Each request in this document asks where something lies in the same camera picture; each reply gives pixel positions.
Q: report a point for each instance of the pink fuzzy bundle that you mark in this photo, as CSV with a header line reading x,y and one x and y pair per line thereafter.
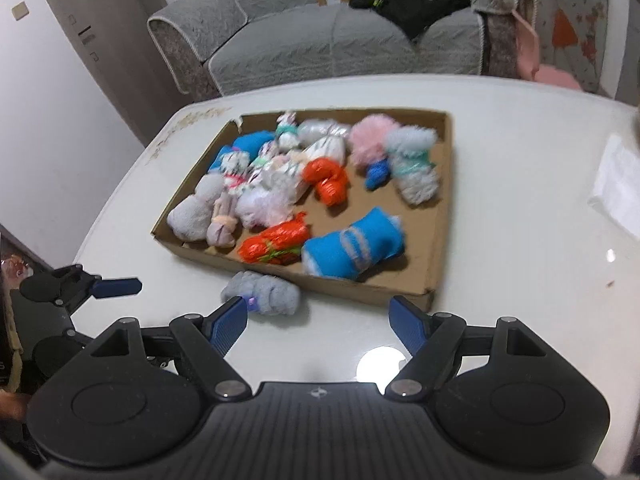
x,y
367,140

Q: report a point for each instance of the white paper sheet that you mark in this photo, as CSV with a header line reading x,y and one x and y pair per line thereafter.
x,y
617,180

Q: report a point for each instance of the white fuzzy bundle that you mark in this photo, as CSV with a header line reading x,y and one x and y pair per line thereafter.
x,y
262,207

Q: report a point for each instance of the white patterned bundle pink band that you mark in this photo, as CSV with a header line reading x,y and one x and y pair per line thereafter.
x,y
232,165

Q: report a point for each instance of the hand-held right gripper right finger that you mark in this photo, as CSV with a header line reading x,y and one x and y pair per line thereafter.
x,y
407,322

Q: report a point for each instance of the small blue bundle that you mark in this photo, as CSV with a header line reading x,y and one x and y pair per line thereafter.
x,y
376,174

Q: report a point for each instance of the orange plastic bundle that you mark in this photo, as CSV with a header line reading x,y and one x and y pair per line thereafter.
x,y
327,185

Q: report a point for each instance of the plain white bundle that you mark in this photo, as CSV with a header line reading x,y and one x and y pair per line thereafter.
x,y
192,215

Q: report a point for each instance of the cardboard box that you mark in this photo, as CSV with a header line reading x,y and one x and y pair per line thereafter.
x,y
415,232

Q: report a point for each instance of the blue bundle grey bands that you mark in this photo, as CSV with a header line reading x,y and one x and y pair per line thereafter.
x,y
345,255

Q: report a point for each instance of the clear plastic bundle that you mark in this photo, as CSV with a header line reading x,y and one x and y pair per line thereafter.
x,y
317,130

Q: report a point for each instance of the girl wall sticker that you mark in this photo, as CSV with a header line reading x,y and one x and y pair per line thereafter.
x,y
565,30

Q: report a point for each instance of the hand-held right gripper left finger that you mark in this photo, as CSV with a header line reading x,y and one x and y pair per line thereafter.
x,y
230,325

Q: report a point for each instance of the pale purple bundle peach band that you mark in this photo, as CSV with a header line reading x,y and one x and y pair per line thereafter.
x,y
222,230

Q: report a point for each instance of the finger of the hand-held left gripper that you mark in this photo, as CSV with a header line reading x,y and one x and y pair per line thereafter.
x,y
117,287

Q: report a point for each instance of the grey quilted sofa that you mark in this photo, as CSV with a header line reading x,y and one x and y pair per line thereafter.
x,y
350,45

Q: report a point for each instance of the grey cabinet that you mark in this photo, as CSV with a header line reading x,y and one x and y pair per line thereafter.
x,y
625,35

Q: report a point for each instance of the white striped bundle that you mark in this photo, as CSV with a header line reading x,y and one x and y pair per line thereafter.
x,y
325,150
285,180

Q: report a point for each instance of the wall light switch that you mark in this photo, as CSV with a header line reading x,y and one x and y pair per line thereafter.
x,y
20,11

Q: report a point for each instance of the grey fuzzy bundle teal band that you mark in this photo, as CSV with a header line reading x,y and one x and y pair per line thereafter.
x,y
415,182

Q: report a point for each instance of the orange bundle green band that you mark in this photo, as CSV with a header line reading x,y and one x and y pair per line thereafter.
x,y
285,232

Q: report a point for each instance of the white purple bundle teal band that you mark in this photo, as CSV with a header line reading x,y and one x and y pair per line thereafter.
x,y
287,132

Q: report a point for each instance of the white purple bundle green band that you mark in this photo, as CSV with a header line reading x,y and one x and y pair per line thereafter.
x,y
265,157

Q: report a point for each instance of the wooden door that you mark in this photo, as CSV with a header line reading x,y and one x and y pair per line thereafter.
x,y
115,35

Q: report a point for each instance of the pink plastic chair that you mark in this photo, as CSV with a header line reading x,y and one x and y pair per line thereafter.
x,y
530,55

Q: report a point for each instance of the blue mesh bundle pink band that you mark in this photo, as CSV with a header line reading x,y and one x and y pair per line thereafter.
x,y
250,142

